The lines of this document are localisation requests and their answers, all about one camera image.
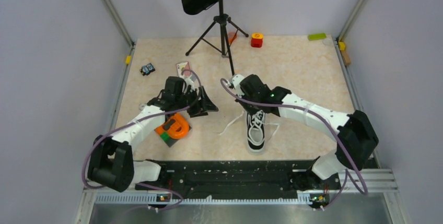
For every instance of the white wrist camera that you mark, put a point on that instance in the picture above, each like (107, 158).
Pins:
(234, 84)
(189, 85)

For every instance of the pink white card box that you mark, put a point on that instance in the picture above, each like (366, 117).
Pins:
(183, 69)

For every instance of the orange ring toy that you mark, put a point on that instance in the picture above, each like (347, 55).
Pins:
(175, 127)

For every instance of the orange plastic cup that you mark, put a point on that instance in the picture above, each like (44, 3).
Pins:
(232, 37)

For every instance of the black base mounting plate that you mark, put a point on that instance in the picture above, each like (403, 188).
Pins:
(241, 179)

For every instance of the white slotted cable duct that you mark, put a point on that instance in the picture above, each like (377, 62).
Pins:
(154, 198)

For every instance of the black white sneaker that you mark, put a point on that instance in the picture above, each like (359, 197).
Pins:
(255, 131)

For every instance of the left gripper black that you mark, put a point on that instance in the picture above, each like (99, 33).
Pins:
(202, 106)

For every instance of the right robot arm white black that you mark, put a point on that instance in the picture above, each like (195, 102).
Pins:
(353, 133)

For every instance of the yellow clip left rail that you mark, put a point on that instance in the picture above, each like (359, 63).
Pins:
(128, 60)

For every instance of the red yellow button block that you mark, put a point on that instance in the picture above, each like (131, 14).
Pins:
(257, 40)

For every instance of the wooden block right rail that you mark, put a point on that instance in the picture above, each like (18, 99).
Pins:
(346, 58)

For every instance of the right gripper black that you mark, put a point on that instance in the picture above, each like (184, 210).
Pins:
(249, 110)

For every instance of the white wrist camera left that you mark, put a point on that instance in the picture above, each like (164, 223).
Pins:
(189, 85)

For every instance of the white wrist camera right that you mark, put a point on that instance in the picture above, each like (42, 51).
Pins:
(234, 84)

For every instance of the yellow corner clip right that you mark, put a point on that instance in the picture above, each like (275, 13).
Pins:
(342, 46)

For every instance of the small black blue toy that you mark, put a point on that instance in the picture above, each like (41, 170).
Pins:
(147, 69)

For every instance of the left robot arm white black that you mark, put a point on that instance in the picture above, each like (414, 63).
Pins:
(110, 162)

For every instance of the lime green block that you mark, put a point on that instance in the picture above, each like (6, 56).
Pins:
(317, 36)

